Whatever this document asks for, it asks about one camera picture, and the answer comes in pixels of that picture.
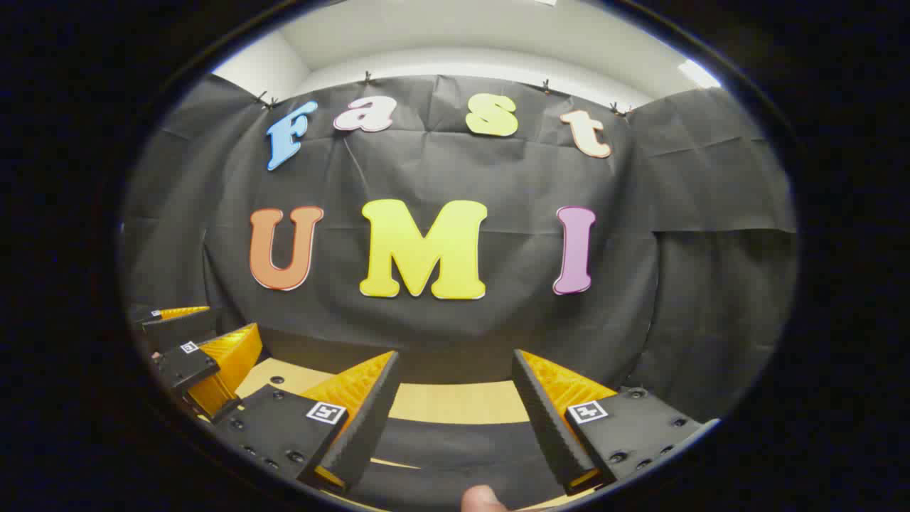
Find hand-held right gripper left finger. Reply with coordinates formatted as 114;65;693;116
212;350;401;495

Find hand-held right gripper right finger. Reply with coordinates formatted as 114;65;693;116
512;348;715;496

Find dark grey jeans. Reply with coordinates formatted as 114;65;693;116
348;418;571;512

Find black backdrop cloth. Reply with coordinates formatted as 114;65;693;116
121;71;798;422

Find ceiling light panel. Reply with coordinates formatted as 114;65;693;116
677;59;722;90

